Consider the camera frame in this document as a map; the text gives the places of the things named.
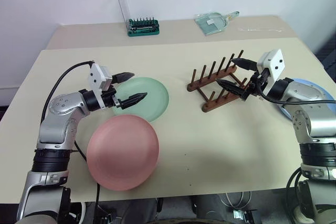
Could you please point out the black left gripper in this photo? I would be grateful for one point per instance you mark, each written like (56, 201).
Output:
(109, 96)

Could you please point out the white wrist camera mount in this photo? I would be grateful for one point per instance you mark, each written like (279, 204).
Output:
(94, 77)
(275, 64)

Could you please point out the black metal clamp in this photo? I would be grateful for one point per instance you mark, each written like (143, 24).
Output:
(244, 214)

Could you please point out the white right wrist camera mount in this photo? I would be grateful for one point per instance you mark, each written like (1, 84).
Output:
(275, 64)

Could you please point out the red plate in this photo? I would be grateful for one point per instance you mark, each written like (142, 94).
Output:
(123, 153)

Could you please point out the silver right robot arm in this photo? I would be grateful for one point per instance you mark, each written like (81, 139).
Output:
(304, 95)

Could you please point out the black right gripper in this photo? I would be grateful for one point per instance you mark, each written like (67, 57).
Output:
(262, 77)

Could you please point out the green plate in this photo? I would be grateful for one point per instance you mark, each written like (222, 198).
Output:
(155, 98)

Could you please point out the clear plastic strip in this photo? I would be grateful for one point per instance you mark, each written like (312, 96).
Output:
(260, 29)

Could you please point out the blue plate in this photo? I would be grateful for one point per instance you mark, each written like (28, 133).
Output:
(329, 95)

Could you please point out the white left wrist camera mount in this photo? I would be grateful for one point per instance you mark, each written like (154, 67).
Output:
(94, 77)

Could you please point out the clear green dustpan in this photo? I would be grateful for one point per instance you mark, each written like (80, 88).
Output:
(211, 23)

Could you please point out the brown wooden dish rack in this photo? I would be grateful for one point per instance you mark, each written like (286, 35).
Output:
(212, 105)

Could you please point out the green screwdriver bit set case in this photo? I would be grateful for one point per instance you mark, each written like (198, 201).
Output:
(143, 28)

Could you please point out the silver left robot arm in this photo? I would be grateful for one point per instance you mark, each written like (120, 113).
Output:
(60, 108)

